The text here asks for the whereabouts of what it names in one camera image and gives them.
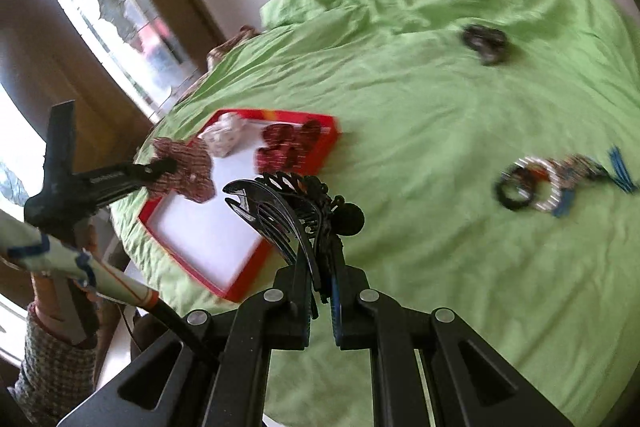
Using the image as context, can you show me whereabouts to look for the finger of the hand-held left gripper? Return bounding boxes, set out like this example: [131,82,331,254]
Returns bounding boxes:
[74,157,179,208]

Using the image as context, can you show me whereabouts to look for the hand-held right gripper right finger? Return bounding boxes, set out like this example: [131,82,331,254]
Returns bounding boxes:
[329,252,576,427]

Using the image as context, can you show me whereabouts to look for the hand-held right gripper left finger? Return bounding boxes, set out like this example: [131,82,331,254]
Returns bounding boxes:
[57,257,321,427]

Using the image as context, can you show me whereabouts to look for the dark red patterned scrunchie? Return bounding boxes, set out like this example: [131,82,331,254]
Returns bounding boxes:
[147,136,217,204]

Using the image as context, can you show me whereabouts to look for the black hair claw clip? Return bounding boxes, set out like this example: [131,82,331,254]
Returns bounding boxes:
[222,171,367,308]

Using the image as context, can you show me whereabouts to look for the red box with white inside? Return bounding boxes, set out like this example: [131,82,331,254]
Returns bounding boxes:
[137,108,343,303]

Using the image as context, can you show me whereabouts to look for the pearl bead bracelet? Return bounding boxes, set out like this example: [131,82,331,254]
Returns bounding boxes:
[502,156,568,215]

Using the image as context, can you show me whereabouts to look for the person's left forearm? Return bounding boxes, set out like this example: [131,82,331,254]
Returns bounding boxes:
[9,302,101,425]

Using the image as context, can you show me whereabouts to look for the person's left hand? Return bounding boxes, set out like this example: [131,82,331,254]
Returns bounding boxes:
[29,226,101,348]

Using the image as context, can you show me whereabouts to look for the white patterned scrunchie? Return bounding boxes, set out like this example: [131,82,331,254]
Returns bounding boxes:
[200,113,250,158]

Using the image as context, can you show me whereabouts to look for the dark red bangles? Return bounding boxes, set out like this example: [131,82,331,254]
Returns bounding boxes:
[254,119,323,174]

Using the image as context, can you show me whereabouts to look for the brown patterned cloth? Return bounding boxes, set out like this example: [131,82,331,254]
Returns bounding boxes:
[206,26,257,65]

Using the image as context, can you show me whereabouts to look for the green bed sheet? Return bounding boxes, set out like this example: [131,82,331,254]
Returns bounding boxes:
[110,0,640,427]

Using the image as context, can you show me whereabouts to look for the dark grey scrunchie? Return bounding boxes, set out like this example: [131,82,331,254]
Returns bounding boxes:
[460,23,511,68]

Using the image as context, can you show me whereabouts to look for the blue hair pins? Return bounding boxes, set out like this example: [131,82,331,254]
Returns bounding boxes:
[604,146,637,194]

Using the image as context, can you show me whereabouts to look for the white wrapped black cable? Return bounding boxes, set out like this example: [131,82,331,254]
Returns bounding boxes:
[0,207,222,365]

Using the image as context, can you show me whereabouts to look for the black hair tie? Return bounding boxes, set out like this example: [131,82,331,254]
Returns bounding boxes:
[495,179,540,212]

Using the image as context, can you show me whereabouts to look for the multicolour bead bracelet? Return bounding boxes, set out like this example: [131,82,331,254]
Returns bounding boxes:
[562,153,610,184]

